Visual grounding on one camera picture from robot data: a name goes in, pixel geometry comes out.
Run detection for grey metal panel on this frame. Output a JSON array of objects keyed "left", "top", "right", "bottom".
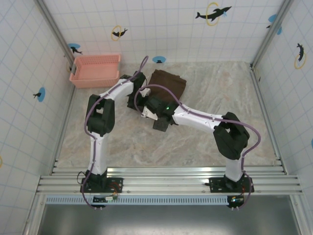
[{"left": 39, "top": 204, "right": 303, "bottom": 235}]

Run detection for pink plastic basket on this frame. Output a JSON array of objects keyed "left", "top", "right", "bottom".
[{"left": 69, "top": 53, "right": 122, "bottom": 89}]

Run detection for grey slotted cable duct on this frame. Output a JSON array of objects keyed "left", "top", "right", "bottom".
[{"left": 45, "top": 195, "right": 232, "bottom": 206}]

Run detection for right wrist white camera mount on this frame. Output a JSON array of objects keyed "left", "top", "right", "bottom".
[{"left": 140, "top": 106, "right": 159, "bottom": 121}]

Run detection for wide aluminium mounting rail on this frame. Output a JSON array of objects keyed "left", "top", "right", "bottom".
[{"left": 36, "top": 166, "right": 304, "bottom": 196}]

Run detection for brown long pants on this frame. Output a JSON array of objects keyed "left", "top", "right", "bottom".
[{"left": 148, "top": 69, "right": 188, "bottom": 105}]

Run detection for aluminium corner post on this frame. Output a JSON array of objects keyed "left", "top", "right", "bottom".
[
  {"left": 36, "top": 0, "right": 75, "bottom": 65},
  {"left": 251, "top": 0, "right": 294, "bottom": 68}
]

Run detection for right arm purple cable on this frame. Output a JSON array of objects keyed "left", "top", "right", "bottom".
[{"left": 134, "top": 84, "right": 261, "bottom": 210}]

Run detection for upright dolphin yellow ring sticker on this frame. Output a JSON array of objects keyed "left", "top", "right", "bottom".
[{"left": 294, "top": 43, "right": 307, "bottom": 70}]

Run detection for small dolphin yellow ring sticker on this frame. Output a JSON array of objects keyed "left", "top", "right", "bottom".
[{"left": 111, "top": 24, "right": 129, "bottom": 41}]

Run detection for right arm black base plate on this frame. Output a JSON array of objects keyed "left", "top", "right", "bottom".
[{"left": 208, "top": 176, "right": 255, "bottom": 193}]

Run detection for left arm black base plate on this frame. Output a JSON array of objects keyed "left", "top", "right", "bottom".
[{"left": 80, "top": 176, "right": 124, "bottom": 193}]

